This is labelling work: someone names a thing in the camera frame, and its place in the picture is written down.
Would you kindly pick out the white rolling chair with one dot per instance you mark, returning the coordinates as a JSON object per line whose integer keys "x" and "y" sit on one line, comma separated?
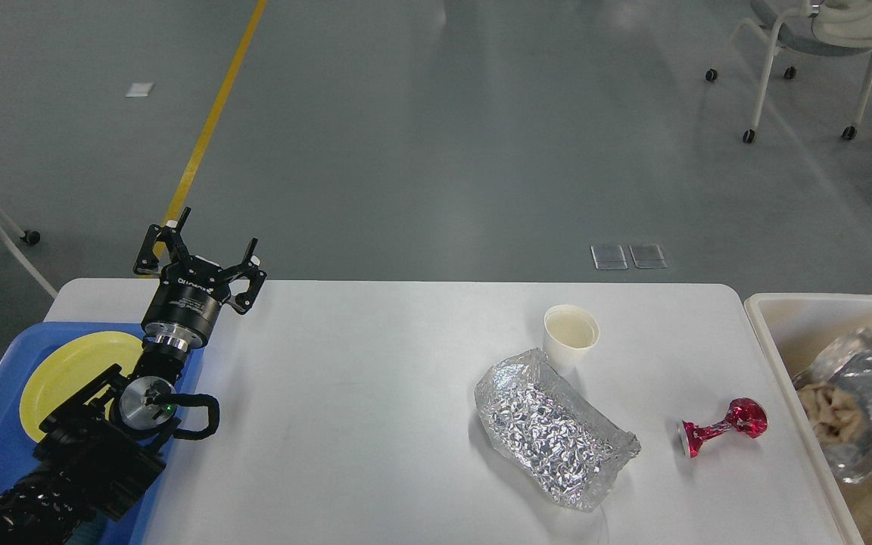
{"x": 822, "y": 29}

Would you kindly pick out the yellow plate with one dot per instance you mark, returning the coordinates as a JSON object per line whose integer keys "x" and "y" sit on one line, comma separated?
{"x": 68, "y": 369}

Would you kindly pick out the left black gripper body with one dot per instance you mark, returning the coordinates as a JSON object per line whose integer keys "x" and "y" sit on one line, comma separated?
{"x": 184, "y": 309}

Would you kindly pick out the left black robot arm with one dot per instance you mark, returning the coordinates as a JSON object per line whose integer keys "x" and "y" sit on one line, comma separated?
{"x": 101, "y": 447}

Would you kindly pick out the grey floor outlet plates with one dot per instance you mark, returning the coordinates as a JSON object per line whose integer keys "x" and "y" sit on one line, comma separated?
{"x": 623, "y": 257}

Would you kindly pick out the white paper cup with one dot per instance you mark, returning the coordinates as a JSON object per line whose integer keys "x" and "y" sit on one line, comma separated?
{"x": 570, "y": 332}

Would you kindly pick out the blue plastic tray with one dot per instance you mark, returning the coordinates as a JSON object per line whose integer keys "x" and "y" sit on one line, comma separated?
{"x": 16, "y": 449}

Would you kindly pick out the red foil wrapper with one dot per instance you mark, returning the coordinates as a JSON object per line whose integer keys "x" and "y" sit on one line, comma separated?
{"x": 744, "y": 416}

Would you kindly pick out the large foil ball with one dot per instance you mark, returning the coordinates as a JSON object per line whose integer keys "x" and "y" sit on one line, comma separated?
{"x": 537, "y": 420}

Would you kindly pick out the white plastic bin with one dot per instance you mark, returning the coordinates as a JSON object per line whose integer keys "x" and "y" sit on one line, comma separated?
{"x": 792, "y": 329}

